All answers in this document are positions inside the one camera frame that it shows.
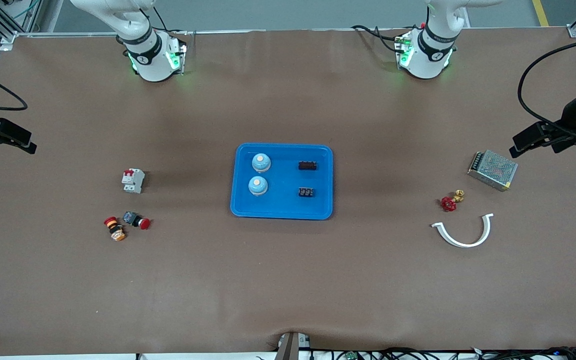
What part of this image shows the blue call bell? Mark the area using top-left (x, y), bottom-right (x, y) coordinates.
top-left (251, 153), bottom-right (272, 174)
top-left (248, 176), bottom-right (269, 197)

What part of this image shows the white curved plastic clip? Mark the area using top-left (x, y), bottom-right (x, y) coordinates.
top-left (430, 213), bottom-right (495, 249)

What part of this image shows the white red circuit breaker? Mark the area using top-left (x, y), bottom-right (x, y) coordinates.
top-left (121, 168), bottom-right (146, 194)

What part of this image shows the red handle brass valve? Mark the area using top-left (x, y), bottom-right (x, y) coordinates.
top-left (440, 189), bottom-right (466, 212)

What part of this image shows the red emergency stop button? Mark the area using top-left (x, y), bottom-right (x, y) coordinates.
top-left (122, 211), bottom-right (151, 231)

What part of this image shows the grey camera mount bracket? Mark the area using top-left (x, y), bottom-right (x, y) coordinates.
top-left (274, 331), bottom-right (313, 360)

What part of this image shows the brown table mat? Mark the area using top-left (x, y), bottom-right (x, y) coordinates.
top-left (0, 27), bottom-right (576, 357)

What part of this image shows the metal mesh power supply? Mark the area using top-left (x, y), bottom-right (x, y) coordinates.
top-left (467, 149), bottom-right (519, 192)

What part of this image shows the orange red push button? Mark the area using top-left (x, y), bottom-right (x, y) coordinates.
top-left (103, 216), bottom-right (127, 242)

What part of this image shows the blue plastic tray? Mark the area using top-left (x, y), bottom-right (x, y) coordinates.
top-left (230, 143), bottom-right (334, 221)

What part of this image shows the black arm base cable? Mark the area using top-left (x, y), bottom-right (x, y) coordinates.
top-left (351, 24), bottom-right (406, 55)

